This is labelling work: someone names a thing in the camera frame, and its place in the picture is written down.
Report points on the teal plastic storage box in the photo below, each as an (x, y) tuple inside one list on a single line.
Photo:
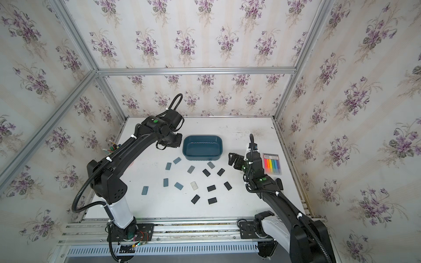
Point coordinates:
[(202, 147)]

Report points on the grey eraser centre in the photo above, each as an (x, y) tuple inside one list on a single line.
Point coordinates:
[(191, 169)]

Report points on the black eraser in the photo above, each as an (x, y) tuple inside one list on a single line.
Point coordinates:
[(221, 172), (206, 172), (228, 186), (211, 188), (195, 199), (212, 200)]

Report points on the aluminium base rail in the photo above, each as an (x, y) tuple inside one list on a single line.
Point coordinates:
[(89, 238)]

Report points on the white eraser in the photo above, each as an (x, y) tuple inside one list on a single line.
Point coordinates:
[(194, 185)]

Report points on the grey eraser far left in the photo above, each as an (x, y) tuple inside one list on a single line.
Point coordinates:
[(145, 190)]

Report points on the coloured highlighter pack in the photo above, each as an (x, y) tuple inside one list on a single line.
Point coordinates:
[(272, 164)]

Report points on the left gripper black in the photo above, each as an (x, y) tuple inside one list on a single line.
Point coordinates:
[(177, 142)]

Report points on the aluminium frame horizontal rail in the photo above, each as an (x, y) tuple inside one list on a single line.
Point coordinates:
[(196, 71)]

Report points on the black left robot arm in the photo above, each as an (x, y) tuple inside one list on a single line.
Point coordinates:
[(104, 186)]

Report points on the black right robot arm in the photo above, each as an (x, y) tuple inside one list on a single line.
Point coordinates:
[(306, 240)]

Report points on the grey eraser by box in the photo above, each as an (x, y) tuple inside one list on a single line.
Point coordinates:
[(211, 165)]

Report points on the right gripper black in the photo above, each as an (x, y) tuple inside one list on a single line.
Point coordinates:
[(240, 159)]

